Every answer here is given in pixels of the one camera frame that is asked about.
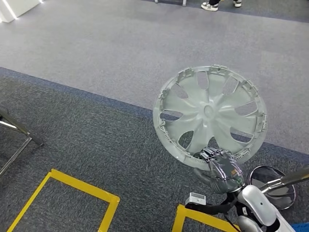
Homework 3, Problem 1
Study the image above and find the person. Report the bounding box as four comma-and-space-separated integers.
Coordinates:
200, 0, 243, 12

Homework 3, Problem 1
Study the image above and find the chrome stanchion post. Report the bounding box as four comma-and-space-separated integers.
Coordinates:
247, 165, 309, 211

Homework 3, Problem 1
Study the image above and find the silver plastic wheel hubcap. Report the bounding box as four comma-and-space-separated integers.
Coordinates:
152, 65, 268, 171

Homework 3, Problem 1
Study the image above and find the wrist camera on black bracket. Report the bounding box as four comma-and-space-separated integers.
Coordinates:
185, 192, 238, 216

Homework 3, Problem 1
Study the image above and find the white lit platform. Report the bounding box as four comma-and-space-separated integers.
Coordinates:
0, 0, 42, 24

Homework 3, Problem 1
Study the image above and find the yellow tape square outline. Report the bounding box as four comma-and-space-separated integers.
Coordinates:
7, 169, 121, 232

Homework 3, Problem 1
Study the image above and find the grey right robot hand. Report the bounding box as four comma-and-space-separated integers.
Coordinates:
193, 147, 246, 194

